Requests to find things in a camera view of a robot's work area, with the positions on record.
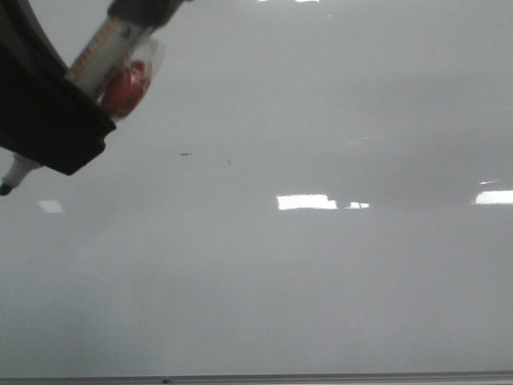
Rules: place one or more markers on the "white glossy whiteboard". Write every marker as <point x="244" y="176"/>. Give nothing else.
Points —
<point x="307" y="187"/>

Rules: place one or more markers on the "white black whiteboard marker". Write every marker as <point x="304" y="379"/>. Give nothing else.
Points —
<point x="128" y="24"/>

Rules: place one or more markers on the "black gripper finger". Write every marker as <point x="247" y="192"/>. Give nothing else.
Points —
<point x="44" y="117"/>

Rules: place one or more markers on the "grey aluminium whiteboard frame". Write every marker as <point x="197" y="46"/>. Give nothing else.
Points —
<point x="458" y="377"/>

